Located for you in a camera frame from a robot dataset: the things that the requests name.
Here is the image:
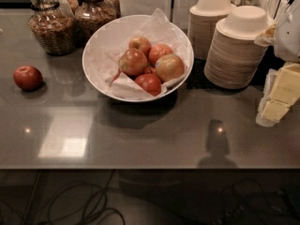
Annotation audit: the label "glass granola jar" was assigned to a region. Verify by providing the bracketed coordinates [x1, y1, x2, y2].
[75, 0, 117, 43]
[28, 0, 76, 55]

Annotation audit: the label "front red apple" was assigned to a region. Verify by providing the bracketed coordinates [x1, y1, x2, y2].
[134, 74, 161, 96]

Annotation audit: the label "left glass granola jar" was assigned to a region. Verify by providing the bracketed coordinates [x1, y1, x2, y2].
[28, 0, 76, 55]

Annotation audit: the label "right yellow apple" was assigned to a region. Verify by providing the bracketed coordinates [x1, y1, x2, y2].
[155, 53, 185, 83]

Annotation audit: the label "black cables under table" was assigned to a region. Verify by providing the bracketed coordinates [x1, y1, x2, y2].
[0, 170, 127, 225]

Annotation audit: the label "left yellow-red apple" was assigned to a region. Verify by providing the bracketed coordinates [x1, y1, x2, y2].
[118, 48, 148, 76]

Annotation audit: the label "white paper liner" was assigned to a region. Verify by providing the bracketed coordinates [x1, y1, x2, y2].
[84, 7, 192, 100]

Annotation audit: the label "front stack paper bowls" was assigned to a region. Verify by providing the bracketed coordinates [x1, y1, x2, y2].
[204, 6, 269, 89]

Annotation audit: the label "middle glass granola jar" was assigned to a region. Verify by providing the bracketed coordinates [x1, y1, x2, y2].
[75, 0, 117, 43]

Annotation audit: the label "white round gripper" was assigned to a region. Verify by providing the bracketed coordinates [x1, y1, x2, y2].
[256, 0, 300, 128]

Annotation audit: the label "rear glass jar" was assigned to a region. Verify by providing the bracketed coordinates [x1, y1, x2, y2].
[57, 0, 79, 16]

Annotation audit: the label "red apple on table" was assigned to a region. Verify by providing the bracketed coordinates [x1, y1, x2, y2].
[13, 66, 43, 92]

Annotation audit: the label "rear stack paper bowls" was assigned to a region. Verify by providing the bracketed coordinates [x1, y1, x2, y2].
[187, 0, 234, 60]

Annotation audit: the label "white bowl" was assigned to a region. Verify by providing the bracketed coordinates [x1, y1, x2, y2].
[82, 14, 195, 103]

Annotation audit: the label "top apple in bowl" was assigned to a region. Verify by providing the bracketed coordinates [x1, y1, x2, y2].
[128, 36, 152, 56]

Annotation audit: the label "stack paper bowls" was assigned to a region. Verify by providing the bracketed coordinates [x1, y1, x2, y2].
[187, 0, 234, 60]
[204, 6, 269, 89]

